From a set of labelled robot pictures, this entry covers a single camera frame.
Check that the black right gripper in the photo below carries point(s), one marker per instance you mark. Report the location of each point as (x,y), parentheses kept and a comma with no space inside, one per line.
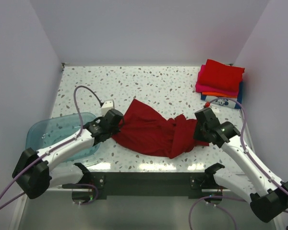
(197,136)

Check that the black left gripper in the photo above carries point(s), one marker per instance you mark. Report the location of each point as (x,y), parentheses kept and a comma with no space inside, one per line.
(116,129)

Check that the dark red t shirt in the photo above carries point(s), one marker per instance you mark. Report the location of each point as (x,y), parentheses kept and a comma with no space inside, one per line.
(147,132)

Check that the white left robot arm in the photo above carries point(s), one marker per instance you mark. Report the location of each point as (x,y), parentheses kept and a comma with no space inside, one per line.
(37,170)

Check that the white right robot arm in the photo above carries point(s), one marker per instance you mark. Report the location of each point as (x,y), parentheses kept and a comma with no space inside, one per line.
(266,193)

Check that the orange folded shirt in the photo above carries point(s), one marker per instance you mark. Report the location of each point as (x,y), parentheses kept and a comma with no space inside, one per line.
(217,94)

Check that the pink folded shirt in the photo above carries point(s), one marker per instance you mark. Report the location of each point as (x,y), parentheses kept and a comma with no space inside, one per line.
(202,88)

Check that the bright red folded shirt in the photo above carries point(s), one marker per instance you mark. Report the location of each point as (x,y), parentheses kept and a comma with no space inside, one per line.
(221,76)

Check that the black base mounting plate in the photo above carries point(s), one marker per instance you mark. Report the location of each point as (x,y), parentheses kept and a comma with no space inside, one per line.
(102,185)

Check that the translucent blue plastic bin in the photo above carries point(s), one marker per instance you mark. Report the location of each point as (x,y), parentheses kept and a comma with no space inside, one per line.
(51,131)

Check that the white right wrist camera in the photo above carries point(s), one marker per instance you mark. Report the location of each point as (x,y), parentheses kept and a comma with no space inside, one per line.
(215,109)

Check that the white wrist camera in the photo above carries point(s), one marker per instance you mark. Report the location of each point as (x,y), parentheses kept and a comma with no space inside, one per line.
(215,109)
(106,106)

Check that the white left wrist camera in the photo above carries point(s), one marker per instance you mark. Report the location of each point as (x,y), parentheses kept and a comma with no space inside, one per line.
(106,106)

